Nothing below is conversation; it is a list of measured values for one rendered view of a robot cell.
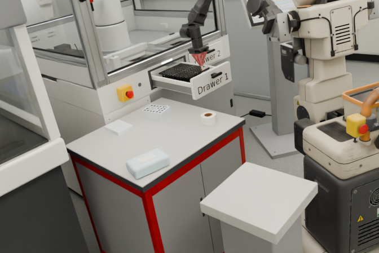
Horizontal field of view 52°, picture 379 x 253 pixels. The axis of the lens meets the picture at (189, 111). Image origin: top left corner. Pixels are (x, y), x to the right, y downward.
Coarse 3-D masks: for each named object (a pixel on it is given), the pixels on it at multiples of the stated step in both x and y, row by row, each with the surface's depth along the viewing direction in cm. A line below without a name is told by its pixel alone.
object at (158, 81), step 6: (168, 66) 222; (210, 66) 211; (156, 72) 215; (156, 78) 209; (162, 78) 205; (168, 78) 203; (156, 84) 210; (162, 84) 206; (168, 84) 203; (174, 84) 199; (180, 84) 196; (186, 84) 193; (174, 90) 202; (180, 90) 198; (186, 90) 194
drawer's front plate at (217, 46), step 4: (212, 44) 240; (216, 44) 241; (220, 44) 244; (212, 48) 239; (216, 48) 242; (220, 48) 245; (212, 52) 240; (216, 52) 243; (220, 52) 245; (188, 56) 228; (208, 56) 238; (216, 56) 243; (220, 56) 246; (192, 60) 229; (212, 60) 241; (216, 60) 244; (204, 64) 237
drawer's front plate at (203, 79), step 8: (224, 64) 201; (208, 72) 193; (216, 72) 197; (224, 72) 202; (192, 80) 186; (200, 80) 190; (208, 80) 194; (216, 80) 198; (224, 80) 203; (192, 88) 188; (200, 88) 191; (208, 88) 195; (216, 88) 200; (192, 96) 190; (200, 96) 192
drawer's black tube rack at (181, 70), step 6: (174, 66) 219; (180, 66) 217; (186, 66) 216; (192, 66) 213; (198, 66) 212; (162, 72) 211; (168, 72) 210; (174, 72) 209; (180, 72) 207; (186, 72) 206; (192, 72) 204; (174, 78) 206; (180, 78) 207
